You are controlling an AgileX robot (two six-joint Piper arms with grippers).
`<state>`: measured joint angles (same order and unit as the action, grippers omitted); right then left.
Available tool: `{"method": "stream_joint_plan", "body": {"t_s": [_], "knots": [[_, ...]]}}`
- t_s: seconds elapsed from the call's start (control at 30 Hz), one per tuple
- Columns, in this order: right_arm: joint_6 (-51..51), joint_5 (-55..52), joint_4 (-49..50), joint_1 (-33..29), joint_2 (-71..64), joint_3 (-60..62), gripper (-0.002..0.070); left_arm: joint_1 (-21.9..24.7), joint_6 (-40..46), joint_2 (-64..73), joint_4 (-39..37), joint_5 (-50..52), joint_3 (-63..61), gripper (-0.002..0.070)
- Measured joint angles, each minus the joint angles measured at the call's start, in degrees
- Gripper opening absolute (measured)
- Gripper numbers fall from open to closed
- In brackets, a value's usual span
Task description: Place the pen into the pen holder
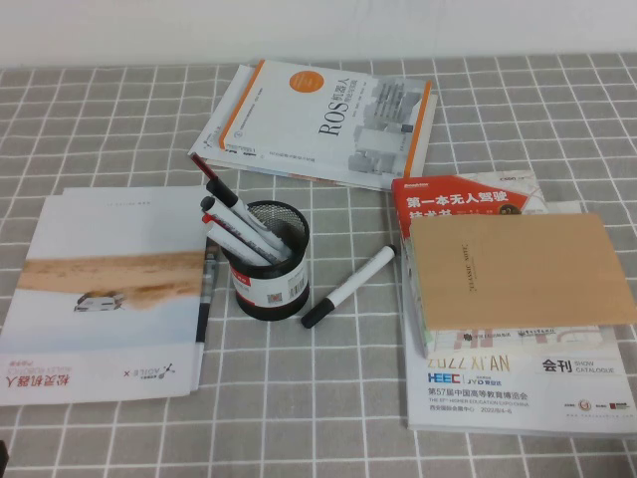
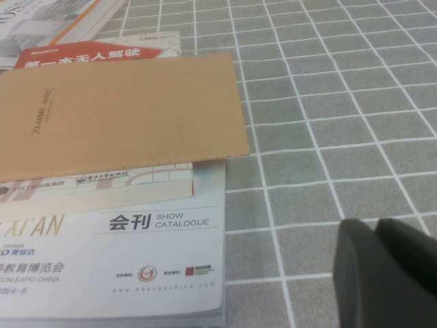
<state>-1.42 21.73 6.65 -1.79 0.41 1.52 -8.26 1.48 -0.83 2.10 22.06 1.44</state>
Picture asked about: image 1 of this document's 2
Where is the black mesh pen holder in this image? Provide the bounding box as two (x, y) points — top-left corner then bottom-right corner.
(218, 199), (311, 323)

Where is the thin red pen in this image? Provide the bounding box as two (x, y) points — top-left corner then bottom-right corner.
(191, 152), (235, 200)

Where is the AgileX brochure with desert photo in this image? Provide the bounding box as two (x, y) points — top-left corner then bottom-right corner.
(0, 194), (209, 407)
(62, 186), (220, 397)

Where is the book with red band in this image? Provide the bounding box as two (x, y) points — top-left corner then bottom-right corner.
(390, 171), (548, 358)

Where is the white booklet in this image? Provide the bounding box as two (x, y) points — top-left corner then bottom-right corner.
(187, 63), (440, 193)

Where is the brown kraft notebook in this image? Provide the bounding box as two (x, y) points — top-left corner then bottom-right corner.
(407, 212), (637, 333)

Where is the white show catalogue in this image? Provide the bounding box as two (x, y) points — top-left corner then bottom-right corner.
(400, 198), (637, 442)

